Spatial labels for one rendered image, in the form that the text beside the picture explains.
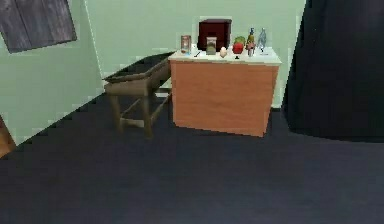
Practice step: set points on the orange wooden counter cabinet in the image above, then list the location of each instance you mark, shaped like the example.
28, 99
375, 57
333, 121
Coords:
221, 96

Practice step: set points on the small black utensil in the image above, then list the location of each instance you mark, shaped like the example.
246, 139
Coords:
197, 54

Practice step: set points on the brown wooden side table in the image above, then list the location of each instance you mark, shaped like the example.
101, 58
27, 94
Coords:
140, 83

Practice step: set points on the pale egg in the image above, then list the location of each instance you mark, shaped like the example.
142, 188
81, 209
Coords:
223, 52

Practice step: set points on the clear glass jar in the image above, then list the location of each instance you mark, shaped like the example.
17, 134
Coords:
185, 44

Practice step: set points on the red tomato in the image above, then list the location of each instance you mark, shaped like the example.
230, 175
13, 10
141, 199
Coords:
237, 47

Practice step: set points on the dark red box appliance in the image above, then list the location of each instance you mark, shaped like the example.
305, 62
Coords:
216, 31

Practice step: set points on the dark glass bottle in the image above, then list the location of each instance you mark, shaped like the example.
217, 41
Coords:
251, 37

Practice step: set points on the clear glass bottle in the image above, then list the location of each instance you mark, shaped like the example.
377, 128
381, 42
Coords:
262, 39

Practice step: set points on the dark wood framed picture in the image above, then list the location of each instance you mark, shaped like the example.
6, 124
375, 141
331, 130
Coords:
35, 23

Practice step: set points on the brown wooden furniture piece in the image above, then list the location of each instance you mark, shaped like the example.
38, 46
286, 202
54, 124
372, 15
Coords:
5, 141

